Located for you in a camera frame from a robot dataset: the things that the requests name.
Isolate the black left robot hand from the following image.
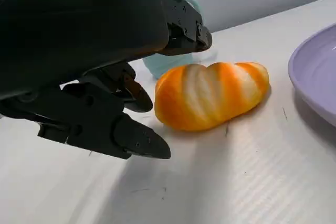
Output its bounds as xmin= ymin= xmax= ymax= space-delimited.
xmin=0 ymin=0 xmax=213 ymax=159

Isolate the orange white pumpkin-shaped bread roll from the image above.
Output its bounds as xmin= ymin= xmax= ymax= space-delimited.
xmin=154 ymin=62 xmax=270 ymax=132

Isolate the pale green mug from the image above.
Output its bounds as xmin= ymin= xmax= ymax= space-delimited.
xmin=143 ymin=0 xmax=204 ymax=79

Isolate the lilac plate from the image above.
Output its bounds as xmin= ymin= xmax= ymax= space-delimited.
xmin=288 ymin=23 xmax=336 ymax=127

